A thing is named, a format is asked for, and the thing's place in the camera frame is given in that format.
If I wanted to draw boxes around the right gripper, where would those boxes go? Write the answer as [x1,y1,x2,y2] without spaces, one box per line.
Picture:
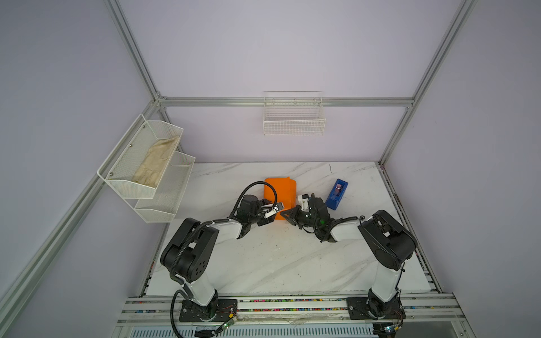
[280,206,320,230]

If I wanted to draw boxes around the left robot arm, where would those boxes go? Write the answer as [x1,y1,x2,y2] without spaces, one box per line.
[160,194,284,307]

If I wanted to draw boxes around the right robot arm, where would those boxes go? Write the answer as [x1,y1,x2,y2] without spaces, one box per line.
[280,194,417,319]

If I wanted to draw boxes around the blue tape dispenser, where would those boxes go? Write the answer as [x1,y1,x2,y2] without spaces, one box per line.
[325,179,349,211]

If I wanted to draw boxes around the white lower mesh shelf bin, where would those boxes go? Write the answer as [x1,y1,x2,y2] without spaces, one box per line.
[135,152,195,223]

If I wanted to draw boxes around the white mesh shelf bin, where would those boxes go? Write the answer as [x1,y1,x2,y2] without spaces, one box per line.
[98,118,183,199]
[135,152,195,223]

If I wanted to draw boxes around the beige cloth in bin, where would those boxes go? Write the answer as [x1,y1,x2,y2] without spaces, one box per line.
[132,136,180,188]

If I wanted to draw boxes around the white upper mesh shelf bin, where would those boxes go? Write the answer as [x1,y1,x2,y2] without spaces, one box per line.
[98,118,183,199]

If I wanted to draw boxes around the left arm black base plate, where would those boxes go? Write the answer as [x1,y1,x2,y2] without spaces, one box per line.
[178,299,238,323]

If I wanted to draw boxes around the white wire wall basket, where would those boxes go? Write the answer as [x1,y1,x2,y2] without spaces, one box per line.
[263,91,326,136]

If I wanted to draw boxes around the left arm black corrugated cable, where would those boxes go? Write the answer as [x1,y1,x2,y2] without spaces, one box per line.
[168,180,279,338]

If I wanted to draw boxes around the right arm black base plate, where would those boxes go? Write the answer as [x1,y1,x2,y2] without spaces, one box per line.
[346,296,406,321]

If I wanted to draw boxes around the aluminium frame rail front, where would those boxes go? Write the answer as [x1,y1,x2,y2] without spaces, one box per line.
[112,292,475,337]

